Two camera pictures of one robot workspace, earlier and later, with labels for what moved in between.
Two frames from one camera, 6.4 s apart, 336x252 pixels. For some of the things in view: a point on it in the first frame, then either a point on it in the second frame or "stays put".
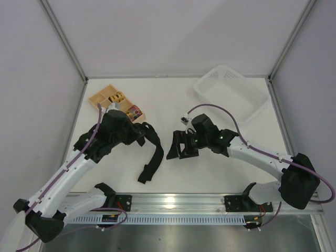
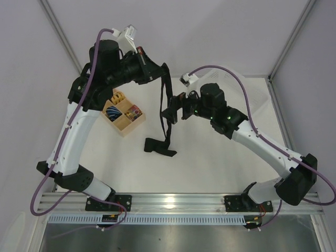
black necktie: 144,130 to 164,147
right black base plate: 245,203 stays put
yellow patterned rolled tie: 116,97 stays put
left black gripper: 139,135 to 146,69
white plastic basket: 226,87 stays put
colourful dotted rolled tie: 134,113 stays put
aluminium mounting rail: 175,204 stays put
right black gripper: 187,145 to 180,105
